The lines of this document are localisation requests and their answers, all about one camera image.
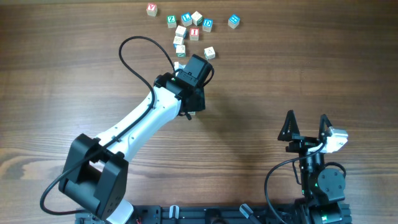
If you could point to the green Z letter block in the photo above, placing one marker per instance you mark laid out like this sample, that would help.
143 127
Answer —
171 21

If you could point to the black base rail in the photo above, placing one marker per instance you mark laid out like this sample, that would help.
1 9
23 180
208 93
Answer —
289 213

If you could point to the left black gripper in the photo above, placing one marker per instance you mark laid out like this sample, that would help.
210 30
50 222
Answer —
201 104

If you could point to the blue D letter block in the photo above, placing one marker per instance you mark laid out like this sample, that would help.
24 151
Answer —
207 25

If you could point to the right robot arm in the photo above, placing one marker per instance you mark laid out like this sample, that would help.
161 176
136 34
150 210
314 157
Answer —
322 183

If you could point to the white block green Z side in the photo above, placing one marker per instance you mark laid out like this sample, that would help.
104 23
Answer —
180 51

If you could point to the white block blue X side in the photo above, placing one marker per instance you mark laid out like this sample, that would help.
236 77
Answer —
178 41

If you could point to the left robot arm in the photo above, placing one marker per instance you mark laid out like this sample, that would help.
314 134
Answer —
96 168

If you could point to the blue L letter block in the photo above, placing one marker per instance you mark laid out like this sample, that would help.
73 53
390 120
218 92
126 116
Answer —
186 19

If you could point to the red I letter block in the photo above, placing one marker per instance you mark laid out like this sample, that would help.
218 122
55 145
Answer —
194 34

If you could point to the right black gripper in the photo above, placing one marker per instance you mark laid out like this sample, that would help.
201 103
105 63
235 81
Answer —
301 144

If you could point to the blue block far right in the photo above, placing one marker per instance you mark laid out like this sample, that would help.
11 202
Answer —
234 21

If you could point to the red Y letter block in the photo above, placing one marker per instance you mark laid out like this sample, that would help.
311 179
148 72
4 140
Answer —
151 9

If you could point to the white block letter A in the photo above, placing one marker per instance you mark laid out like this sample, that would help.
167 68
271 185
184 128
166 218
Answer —
209 53

